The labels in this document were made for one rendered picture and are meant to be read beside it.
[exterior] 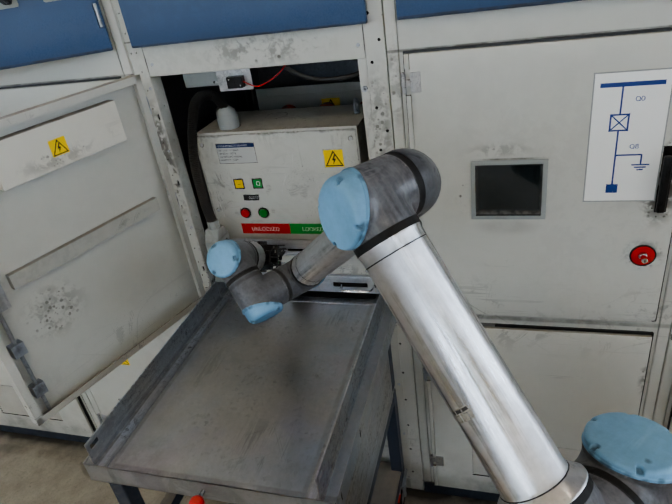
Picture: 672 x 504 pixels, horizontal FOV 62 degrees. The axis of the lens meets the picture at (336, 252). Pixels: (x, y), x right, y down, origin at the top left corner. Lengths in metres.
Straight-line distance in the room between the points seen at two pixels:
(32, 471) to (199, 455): 1.60
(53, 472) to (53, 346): 1.26
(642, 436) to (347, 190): 0.62
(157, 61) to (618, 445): 1.36
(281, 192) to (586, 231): 0.83
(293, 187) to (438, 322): 0.89
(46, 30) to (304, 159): 0.73
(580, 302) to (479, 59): 0.70
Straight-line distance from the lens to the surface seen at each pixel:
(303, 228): 1.68
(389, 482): 2.10
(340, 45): 1.42
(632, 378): 1.81
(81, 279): 1.65
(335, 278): 1.73
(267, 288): 1.35
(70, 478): 2.79
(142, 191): 1.72
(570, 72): 1.37
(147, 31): 1.60
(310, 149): 1.56
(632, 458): 1.02
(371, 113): 1.44
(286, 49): 1.46
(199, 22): 1.52
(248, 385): 1.52
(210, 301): 1.83
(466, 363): 0.85
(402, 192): 0.87
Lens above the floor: 1.83
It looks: 29 degrees down
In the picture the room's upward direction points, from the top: 9 degrees counter-clockwise
